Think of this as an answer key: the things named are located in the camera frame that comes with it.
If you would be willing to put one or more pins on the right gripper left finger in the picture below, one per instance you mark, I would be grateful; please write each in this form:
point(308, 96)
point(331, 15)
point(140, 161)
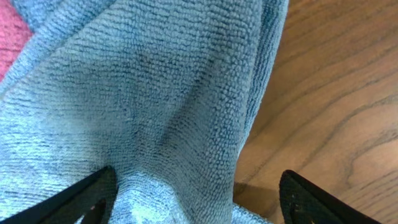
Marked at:
point(91, 200)

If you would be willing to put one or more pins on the crumpled purple cloth right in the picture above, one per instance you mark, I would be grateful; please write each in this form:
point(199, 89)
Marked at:
point(14, 34)

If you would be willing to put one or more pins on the blue microfiber cloth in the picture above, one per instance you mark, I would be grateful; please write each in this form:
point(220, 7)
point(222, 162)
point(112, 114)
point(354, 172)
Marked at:
point(164, 91)

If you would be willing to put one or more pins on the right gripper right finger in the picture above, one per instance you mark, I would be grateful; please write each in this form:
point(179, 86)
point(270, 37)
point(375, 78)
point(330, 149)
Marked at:
point(303, 202)

